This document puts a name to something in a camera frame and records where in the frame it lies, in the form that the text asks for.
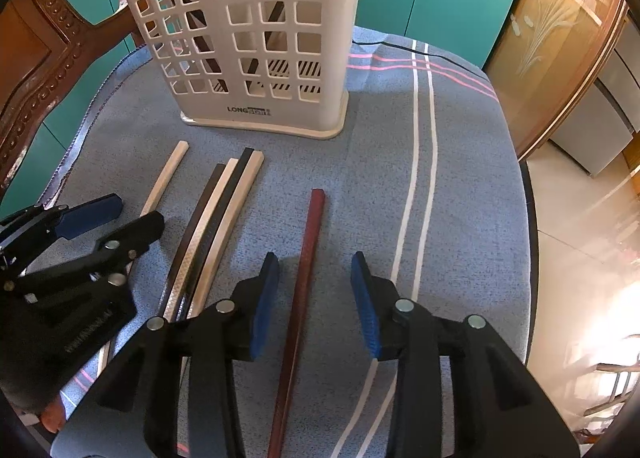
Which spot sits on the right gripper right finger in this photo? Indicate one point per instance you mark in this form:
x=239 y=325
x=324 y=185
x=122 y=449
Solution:
x=499 y=408

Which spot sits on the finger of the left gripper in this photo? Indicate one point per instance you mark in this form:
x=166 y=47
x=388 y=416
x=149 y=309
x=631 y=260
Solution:
x=114 y=254
x=88 y=216

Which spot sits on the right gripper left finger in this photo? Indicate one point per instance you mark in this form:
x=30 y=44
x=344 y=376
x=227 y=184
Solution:
x=131 y=410

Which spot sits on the dark brown chopstick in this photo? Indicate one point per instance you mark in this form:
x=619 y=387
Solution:
x=277 y=15

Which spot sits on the left hand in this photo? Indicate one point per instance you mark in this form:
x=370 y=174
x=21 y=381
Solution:
x=53 y=417

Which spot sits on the light wood chopstick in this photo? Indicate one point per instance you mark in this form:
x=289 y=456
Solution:
x=150 y=204

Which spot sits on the beige wood chopstick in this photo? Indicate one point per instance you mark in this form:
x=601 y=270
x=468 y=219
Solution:
x=184 y=259

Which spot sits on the tan wood chopstick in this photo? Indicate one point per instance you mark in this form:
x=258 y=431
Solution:
x=225 y=243

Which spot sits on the metal rack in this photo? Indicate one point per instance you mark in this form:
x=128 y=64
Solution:
x=617 y=375

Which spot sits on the reddish brown chopstick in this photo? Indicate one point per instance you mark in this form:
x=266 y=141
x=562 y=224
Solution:
x=296 y=323

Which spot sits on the carved wooden chair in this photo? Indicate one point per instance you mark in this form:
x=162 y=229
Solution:
x=46 y=46

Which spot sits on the white plastic utensil basket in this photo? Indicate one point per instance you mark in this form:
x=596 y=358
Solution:
x=204 y=49

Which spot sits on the wooden framed glass door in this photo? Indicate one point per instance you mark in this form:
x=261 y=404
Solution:
x=547 y=55

